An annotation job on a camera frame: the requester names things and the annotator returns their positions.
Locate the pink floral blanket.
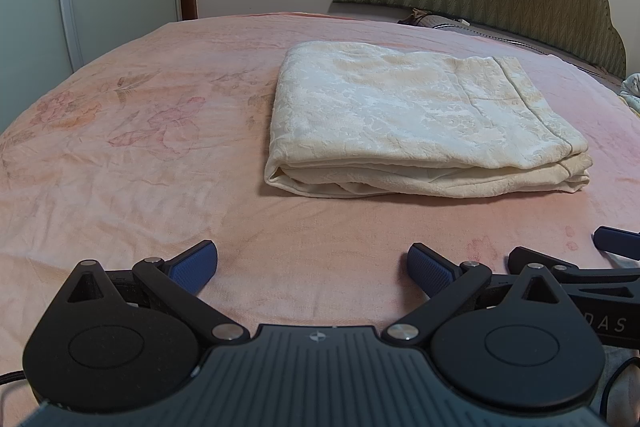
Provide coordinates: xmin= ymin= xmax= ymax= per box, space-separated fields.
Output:
xmin=0 ymin=11 xmax=640 ymax=408

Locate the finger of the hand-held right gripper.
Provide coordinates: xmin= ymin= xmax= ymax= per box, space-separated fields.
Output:
xmin=507 ymin=247 xmax=640 ymax=288
xmin=592 ymin=227 xmax=640 ymax=261

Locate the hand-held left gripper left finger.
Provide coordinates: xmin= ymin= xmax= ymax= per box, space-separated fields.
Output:
xmin=55 ymin=240 xmax=251 ymax=348

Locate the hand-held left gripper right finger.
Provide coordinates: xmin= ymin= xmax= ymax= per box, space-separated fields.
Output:
xmin=382 ymin=243 xmax=583 ymax=348

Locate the cream white blanket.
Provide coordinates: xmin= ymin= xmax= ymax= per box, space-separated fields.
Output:
xmin=264 ymin=41 xmax=594 ymax=198

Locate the grey striped pillow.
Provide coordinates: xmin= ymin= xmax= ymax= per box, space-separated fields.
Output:
xmin=410 ymin=8 xmax=626 ymax=78

